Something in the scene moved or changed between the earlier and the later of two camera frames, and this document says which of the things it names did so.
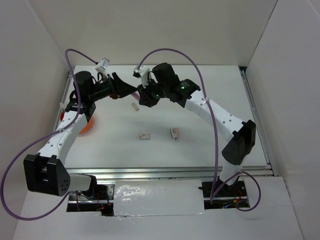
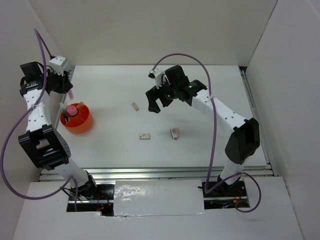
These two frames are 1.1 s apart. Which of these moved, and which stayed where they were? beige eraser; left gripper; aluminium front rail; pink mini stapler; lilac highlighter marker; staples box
Moved: left gripper; lilac highlighter marker
Stayed: beige eraser; staples box; pink mini stapler; aluminium front rail
